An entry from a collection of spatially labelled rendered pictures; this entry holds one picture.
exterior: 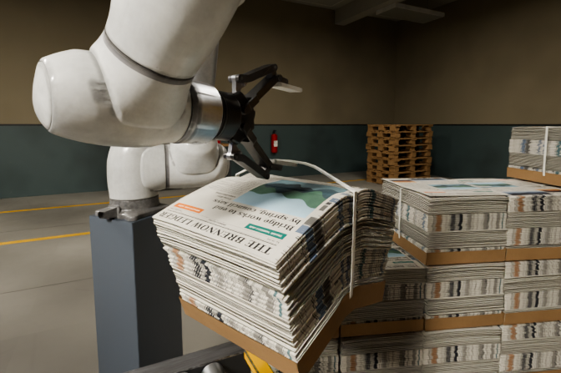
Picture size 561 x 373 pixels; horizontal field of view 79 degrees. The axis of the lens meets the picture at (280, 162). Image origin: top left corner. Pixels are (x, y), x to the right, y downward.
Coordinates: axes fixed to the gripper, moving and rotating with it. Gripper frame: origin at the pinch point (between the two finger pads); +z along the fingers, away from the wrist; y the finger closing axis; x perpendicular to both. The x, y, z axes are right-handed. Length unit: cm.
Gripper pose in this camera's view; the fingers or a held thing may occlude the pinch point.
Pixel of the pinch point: (290, 125)
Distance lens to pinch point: 66.8
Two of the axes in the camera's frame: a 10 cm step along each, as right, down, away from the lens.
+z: 6.3, -0.1, 7.7
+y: -0.7, 10.0, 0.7
